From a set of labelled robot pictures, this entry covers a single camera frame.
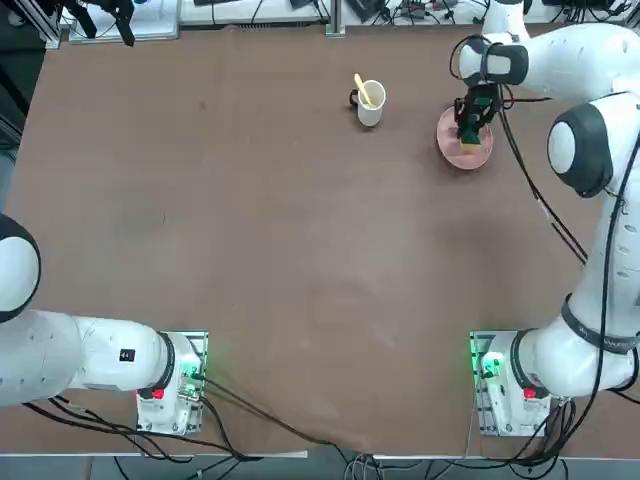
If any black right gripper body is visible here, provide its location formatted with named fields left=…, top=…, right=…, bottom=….
left=464, top=83, right=501, bottom=119

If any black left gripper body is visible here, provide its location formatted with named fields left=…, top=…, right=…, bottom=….
left=57, top=0, right=135, bottom=12

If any green and yellow sponge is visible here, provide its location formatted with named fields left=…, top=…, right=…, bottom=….
left=458, top=124, right=482, bottom=154

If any pink plate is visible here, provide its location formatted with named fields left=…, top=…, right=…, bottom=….
left=436, top=105, right=496, bottom=171

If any grey panel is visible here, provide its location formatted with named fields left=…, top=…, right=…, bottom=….
left=68, top=0, right=180, bottom=42

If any white smiley mug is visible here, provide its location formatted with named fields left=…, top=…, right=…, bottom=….
left=348, top=78, right=388, bottom=128

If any yellow spoon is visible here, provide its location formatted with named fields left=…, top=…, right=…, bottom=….
left=353, top=73, right=375, bottom=108

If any large black power brick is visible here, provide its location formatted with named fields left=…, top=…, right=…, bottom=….
left=347, top=0, right=389, bottom=24

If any aluminium corner post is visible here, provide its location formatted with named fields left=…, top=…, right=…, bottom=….
left=43, top=0, right=62, bottom=50

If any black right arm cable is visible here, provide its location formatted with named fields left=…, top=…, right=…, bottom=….
left=448, top=33, right=589, bottom=264

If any aluminium frame post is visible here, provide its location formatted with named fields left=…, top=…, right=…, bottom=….
left=325, top=0, right=347, bottom=37

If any black left base cable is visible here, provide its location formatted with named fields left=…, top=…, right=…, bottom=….
left=197, top=372, right=361, bottom=459

